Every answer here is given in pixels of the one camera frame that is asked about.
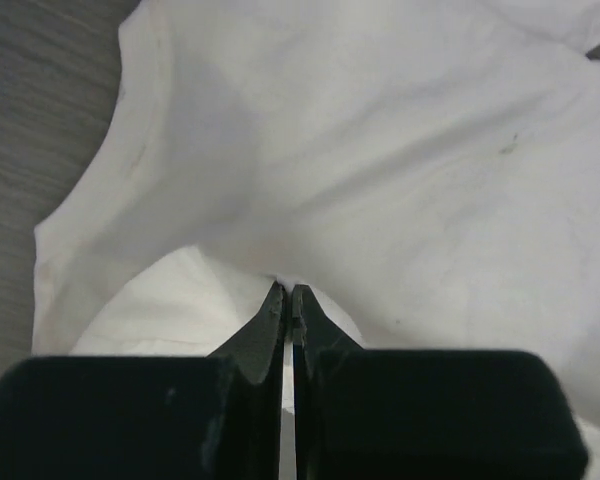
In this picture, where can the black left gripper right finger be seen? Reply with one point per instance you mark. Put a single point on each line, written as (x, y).
(424, 414)

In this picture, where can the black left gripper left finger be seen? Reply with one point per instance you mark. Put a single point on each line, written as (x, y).
(131, 417)

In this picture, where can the cream white t shirt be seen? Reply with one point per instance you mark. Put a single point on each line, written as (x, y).
(430, 168)

